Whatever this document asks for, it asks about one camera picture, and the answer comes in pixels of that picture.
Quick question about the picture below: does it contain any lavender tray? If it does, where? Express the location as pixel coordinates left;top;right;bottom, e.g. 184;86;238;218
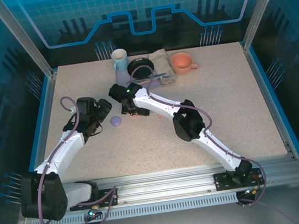
114;60;163;92

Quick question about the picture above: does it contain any light blue mug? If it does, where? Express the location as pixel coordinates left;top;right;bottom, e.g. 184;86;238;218
110;47;130;72

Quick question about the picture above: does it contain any black plate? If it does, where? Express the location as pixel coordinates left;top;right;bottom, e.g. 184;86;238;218
126;56;156;80

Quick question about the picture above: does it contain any metal fork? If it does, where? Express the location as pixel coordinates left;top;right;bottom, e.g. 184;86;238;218
144;74;171;83

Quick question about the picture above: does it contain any beige folded cloth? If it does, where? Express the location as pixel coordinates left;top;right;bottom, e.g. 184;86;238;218
148;47;177;87

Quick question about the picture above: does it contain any orange cup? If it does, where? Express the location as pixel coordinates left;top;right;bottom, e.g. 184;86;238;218
169;50;200;75

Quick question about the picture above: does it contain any small LED connector board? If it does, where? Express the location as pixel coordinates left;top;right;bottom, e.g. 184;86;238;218
241;185;262;198
84;205;103;219

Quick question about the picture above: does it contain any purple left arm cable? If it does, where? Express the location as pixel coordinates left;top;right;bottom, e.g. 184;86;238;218
22;91;122;224

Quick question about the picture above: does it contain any blue edged table side rail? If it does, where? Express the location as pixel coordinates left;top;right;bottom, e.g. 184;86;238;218
8;69;75;199
239;35;299;166

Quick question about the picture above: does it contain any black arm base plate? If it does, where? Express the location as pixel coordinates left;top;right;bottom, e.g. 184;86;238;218
68;188;121;212
212;167;265;192

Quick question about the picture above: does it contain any aluminium frame post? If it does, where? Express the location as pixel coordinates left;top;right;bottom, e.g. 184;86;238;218
235;0;293;51
0;0;58;85

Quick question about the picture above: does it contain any slotted cable duct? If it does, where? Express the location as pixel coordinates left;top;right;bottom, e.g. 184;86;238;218
31;191;239;224

